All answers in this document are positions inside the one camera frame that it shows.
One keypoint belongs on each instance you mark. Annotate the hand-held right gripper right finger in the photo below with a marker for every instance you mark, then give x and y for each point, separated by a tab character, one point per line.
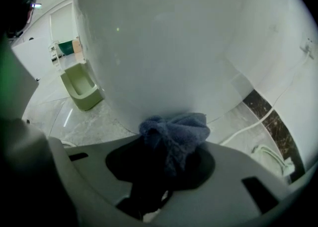
223	201

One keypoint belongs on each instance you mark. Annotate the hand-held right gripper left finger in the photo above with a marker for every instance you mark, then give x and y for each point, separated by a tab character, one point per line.
94	171

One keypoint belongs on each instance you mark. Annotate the blue-grey wiping cloth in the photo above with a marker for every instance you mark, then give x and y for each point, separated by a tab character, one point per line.
174	134

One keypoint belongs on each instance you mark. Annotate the white toilet with square tank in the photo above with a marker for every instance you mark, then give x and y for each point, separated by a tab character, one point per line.
161	47

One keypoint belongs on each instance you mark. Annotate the pale green brush holder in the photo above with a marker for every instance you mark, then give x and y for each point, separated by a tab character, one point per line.
82	89

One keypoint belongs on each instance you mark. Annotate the dark green tub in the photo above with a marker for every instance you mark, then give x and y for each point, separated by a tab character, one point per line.
65	47

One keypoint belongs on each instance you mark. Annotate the light brown cabinet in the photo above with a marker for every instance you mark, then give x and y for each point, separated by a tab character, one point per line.
77	44

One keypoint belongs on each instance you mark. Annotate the person's head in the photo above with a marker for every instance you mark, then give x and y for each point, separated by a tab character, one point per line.
24	20

